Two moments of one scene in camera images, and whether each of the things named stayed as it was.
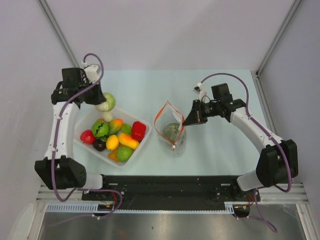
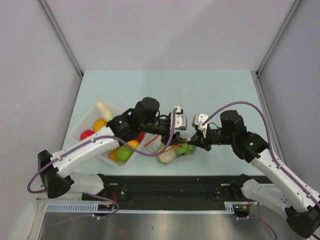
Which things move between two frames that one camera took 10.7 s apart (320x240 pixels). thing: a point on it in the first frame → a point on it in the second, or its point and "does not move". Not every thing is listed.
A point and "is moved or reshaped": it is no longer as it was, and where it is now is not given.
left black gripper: [100, 97] → [176, 139]
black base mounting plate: [170, 190] does not move
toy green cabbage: [108, 105] → [166, 157]
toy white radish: [107, 116] does not move
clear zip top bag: [168, 123] is moved or reshaped
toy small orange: [113, 156] does not move
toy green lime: [124, 153] does not move
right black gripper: [196, 116] → [199, 141]
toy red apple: [87, 137] does not move
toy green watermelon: [100, 129] → [183, 149]
